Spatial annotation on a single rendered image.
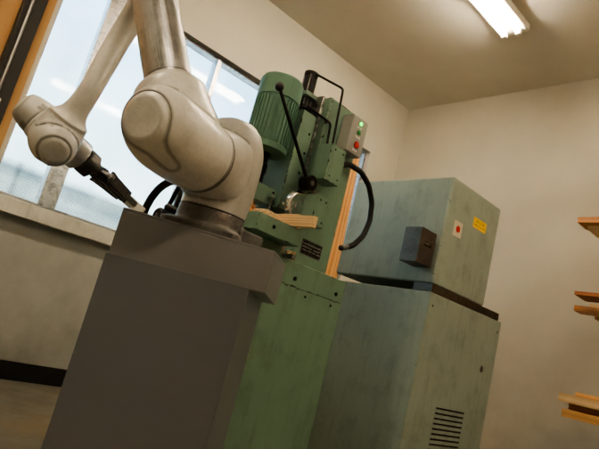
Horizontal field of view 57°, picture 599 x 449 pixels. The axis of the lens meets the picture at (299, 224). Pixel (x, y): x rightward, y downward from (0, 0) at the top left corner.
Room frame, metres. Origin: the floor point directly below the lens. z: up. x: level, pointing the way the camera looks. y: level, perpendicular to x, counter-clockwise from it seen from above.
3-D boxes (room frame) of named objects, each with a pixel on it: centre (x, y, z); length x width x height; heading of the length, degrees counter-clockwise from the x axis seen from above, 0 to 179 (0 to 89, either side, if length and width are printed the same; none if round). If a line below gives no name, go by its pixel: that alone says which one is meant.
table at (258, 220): (2.03, 0.30, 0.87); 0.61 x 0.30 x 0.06; 44
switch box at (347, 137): (2.20, -0.12, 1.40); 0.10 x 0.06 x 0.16; 134
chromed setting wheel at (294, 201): (2.08, 0.03, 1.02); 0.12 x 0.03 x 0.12; 134
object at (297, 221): (2.02, 0.14, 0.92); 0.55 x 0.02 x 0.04; 44
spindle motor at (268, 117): (2.08, 0.21, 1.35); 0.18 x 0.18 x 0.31
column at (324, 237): (2.29, 0.00, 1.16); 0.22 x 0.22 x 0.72; 44
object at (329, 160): (2.12, -0.05, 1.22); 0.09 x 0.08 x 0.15; 134
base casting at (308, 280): (2.17, 0.12, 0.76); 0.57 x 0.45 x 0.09; 134
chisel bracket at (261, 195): (2.10, 0.19, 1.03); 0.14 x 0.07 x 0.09; 134
